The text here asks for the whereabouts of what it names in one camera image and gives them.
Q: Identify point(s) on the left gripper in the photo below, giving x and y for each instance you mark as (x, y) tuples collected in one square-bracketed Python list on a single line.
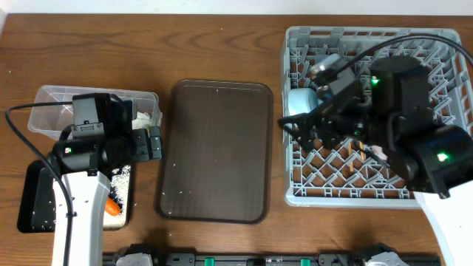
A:
[(147, 152)]

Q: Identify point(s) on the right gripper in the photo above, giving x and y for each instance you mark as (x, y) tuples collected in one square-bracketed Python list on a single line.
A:
[(327, 122)]

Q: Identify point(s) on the white tissue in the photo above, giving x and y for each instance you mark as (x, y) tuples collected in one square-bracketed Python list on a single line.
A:
[(142, 121)]

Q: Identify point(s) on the light blue bowl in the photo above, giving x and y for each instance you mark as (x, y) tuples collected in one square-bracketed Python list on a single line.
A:
[(302, 100)]

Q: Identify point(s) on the white rice pile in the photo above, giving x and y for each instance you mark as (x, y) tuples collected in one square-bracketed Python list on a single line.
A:
[(118, 196)]

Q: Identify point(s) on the orange carrot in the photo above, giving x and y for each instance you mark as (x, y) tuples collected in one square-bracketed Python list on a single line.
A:
[(112, 208)]

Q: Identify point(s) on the pink cup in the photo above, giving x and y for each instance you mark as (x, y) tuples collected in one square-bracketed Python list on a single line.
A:
[(378, 151)]

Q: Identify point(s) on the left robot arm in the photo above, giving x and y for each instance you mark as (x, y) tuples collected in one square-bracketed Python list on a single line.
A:
[(86, 164)]

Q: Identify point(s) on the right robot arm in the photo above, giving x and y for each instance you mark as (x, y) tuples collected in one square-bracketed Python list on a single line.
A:
[(434, 159)]

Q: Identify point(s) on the grey dishwasher rack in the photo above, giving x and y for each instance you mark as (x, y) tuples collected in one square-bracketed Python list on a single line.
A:
[(321, 177)]

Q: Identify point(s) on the black waste tray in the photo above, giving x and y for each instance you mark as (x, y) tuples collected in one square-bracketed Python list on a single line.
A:
[(33, 199)]

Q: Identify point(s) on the dark brown serving tray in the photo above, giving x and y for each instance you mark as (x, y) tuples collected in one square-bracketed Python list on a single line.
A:
[(216, 153)]

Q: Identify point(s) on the clear plastic bin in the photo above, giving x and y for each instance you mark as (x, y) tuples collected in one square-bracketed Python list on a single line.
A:
[(51, 120)]

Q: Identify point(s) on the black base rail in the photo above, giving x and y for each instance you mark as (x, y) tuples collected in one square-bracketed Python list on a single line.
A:
[(326, 259)]

